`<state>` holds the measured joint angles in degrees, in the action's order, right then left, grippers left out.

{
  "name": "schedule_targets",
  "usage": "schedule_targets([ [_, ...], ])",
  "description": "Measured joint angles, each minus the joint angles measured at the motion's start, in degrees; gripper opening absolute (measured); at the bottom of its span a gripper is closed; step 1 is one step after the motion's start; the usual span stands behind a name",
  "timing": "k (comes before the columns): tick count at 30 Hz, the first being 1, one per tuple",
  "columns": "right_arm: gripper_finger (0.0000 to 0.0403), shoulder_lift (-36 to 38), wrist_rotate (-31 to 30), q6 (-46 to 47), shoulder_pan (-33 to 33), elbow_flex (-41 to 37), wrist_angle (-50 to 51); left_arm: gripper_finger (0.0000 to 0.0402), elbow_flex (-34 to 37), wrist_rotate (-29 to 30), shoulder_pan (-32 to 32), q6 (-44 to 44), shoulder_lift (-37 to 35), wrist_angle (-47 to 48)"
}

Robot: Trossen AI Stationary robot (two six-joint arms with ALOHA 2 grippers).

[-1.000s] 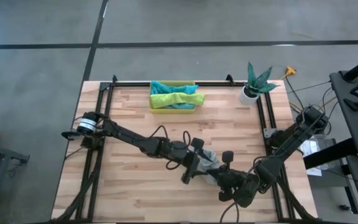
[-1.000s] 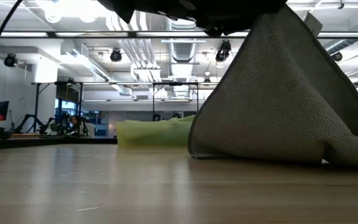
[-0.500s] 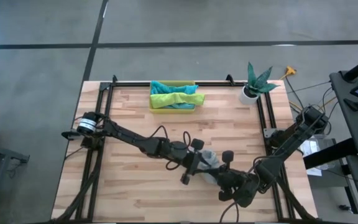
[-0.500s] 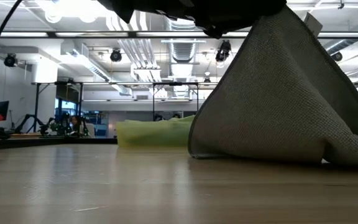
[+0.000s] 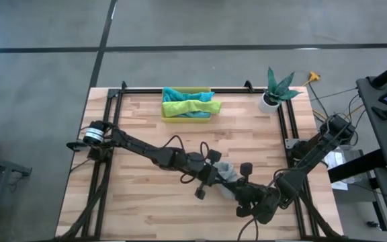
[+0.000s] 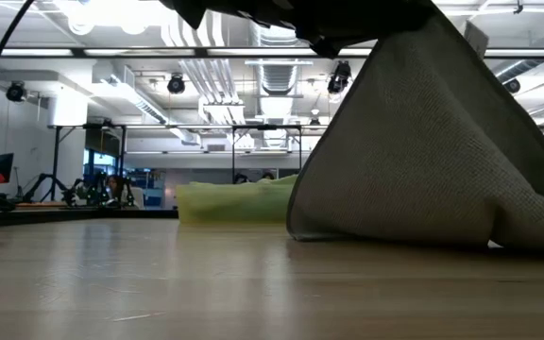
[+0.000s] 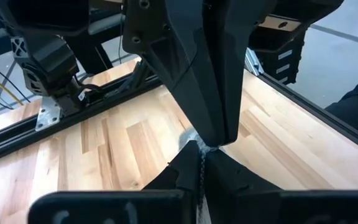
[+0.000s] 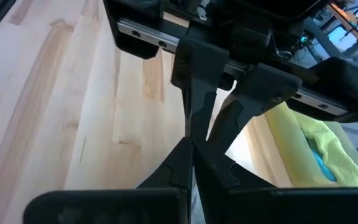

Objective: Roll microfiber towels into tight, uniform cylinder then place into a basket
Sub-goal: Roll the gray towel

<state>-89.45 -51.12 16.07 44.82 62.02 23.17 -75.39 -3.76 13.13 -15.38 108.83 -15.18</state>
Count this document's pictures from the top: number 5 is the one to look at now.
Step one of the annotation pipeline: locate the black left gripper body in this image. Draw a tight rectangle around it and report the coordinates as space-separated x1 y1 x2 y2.
179 151 220 201

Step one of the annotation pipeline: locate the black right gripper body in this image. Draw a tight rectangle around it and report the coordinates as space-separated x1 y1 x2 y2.
235 183 282 225

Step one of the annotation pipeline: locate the grey microfiber towel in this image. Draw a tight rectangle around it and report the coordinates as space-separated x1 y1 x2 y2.
212 161 244 200

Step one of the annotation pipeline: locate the yellow translucent plastic basket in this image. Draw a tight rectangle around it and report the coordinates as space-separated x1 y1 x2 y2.
161 86 213 124

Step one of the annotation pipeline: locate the lime green microfiber towel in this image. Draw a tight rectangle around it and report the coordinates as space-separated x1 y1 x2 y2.
162 99 222 118

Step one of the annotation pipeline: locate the teal microfiber towel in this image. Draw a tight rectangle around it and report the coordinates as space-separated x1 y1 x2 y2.
162 87 216 103

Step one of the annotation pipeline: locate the snake plant in white pot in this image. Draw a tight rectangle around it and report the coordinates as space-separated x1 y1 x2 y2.
257 67 302 114

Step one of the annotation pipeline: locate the clear plastic bag with paper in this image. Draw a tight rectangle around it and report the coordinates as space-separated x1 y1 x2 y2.
326 145 363 192

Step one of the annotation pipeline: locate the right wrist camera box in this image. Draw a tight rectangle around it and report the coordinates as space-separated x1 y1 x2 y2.
239 162 254 177

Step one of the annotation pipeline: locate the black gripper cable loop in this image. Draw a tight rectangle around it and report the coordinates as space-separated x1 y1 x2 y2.
236 216 260 241

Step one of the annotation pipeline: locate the black aluminium table frame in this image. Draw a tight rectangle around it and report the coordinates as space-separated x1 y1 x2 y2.
54 80 345 242

